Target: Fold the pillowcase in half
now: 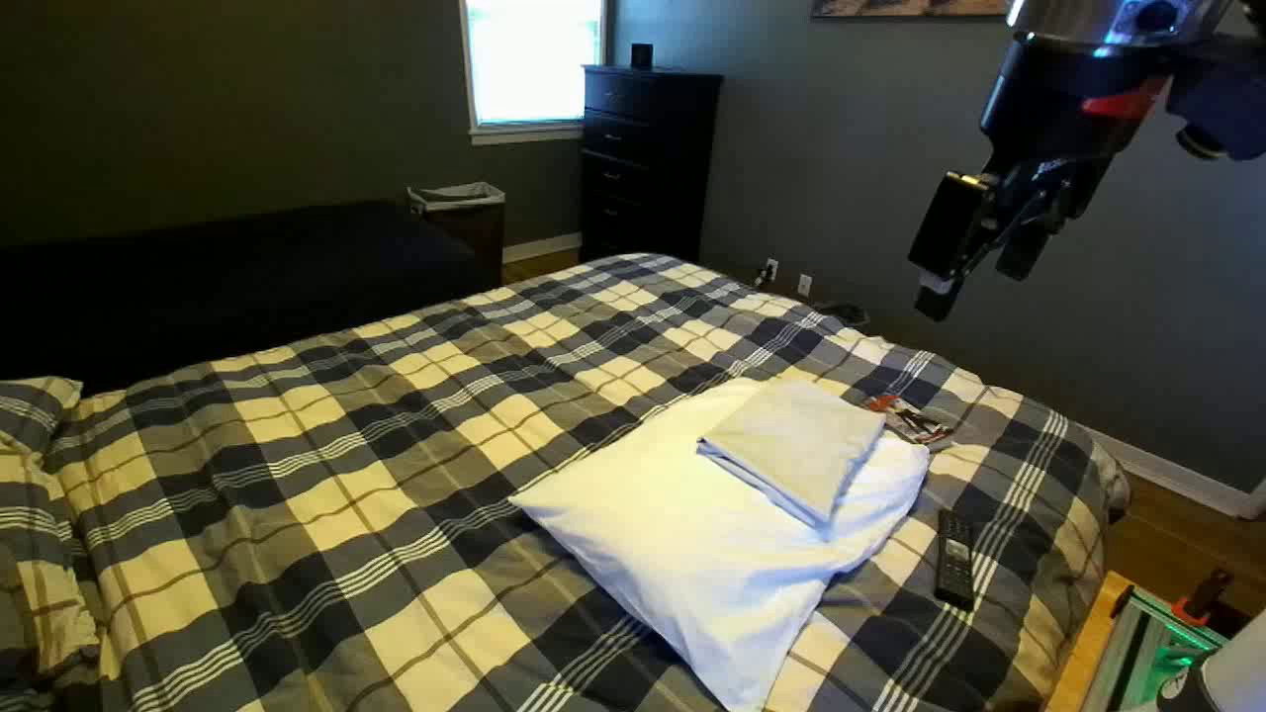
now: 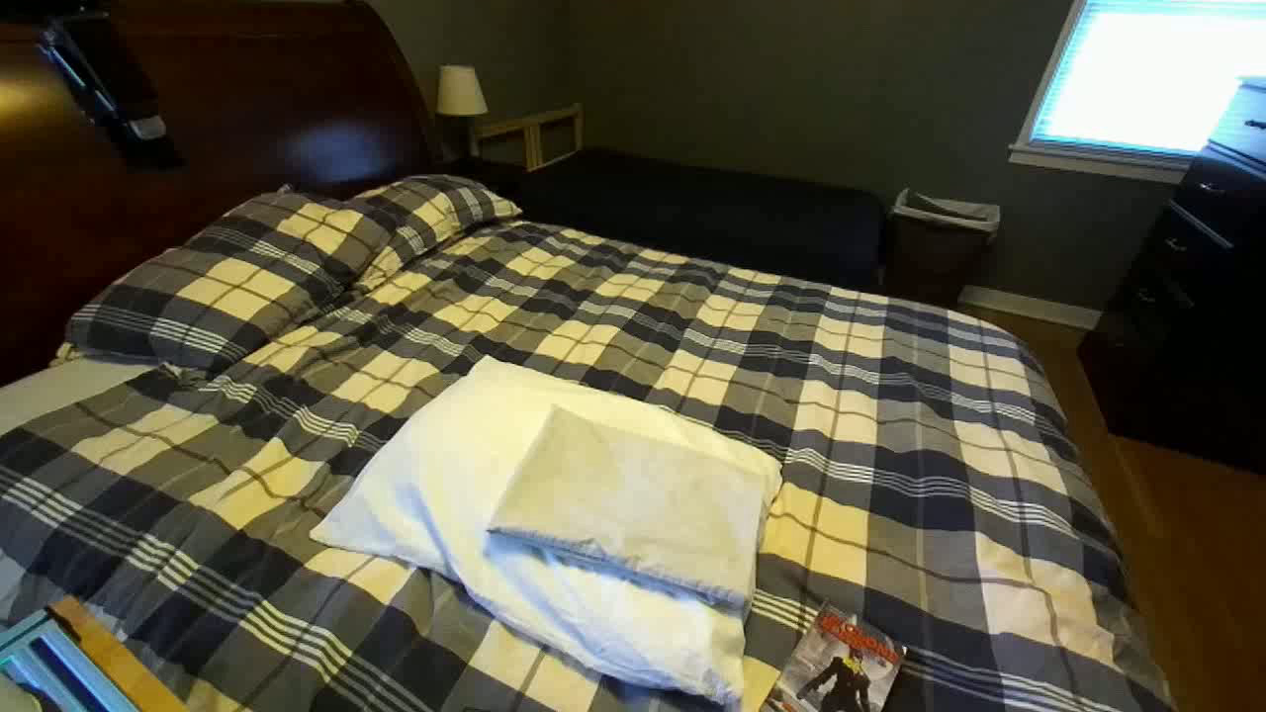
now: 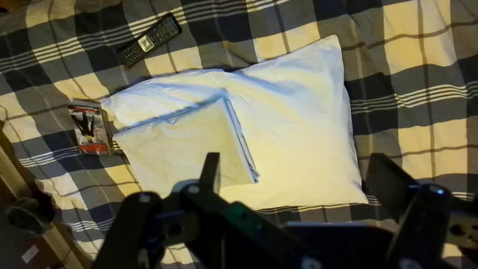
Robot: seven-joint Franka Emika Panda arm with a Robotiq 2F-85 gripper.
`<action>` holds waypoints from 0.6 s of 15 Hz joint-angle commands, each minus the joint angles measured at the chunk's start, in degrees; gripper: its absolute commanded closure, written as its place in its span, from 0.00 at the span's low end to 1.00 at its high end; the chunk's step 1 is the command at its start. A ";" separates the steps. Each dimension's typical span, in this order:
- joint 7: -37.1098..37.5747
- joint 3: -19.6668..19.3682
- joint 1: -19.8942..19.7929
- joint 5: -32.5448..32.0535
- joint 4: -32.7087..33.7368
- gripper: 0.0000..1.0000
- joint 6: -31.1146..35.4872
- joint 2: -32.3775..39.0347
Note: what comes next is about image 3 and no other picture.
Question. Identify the red black printed package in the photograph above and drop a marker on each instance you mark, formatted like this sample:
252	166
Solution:
89	127

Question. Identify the white pillowcase cloth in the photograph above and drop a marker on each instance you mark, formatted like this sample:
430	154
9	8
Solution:
298	114

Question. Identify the dark round object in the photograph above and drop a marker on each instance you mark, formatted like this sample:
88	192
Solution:
26	214

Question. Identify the wooden bed frame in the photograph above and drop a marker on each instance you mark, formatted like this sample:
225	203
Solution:
64	244

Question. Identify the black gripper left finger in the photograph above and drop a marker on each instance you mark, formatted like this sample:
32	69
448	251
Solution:
233	224

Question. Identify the black remote control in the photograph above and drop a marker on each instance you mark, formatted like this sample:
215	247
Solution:
149	39

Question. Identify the plaid navy cream blanket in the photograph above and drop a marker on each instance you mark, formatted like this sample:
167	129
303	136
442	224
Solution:
407	75

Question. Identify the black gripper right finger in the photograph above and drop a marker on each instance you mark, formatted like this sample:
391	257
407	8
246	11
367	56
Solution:
427	224

